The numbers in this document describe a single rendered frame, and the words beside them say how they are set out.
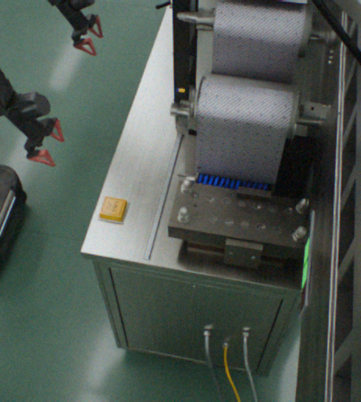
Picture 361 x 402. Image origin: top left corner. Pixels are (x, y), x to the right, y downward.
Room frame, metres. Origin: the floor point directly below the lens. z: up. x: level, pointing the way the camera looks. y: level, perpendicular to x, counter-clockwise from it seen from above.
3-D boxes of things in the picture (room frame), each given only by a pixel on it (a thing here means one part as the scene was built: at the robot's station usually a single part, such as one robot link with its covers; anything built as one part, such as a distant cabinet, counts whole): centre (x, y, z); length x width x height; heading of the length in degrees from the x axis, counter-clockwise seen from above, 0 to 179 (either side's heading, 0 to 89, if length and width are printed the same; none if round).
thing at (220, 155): (0.95, -0.15, 1.11); 0.23 x 0.01 x 0.18; 79
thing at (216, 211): (0.83, -0.17, 1.00); 0.40 x 0.16 x 0.06; 79
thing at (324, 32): (1.22, -0.38, 1.33); 0.07 x 0.07 x 0.07; 79
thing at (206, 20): (1.28, -0.07, 1.33); 0.06 x 0.06 x 0.06; 79
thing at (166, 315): (1.95, -0.28, 0.43); 2.52 x 0.64 x 0.86; 169
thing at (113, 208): (0.92, 0.21, 0.91); 0.07 x 0.07 x 0.02; 79
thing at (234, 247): (0.73, -0.17, 0.96); 0.10 x 0.03 x 0.11; 79
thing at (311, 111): (0.98, -0.34, 1.28); 0.06 x 0.05 x 0.02; 79
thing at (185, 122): (1.08, -0.01, 1.05); 0.06 x 0.05 x 0.31; 79
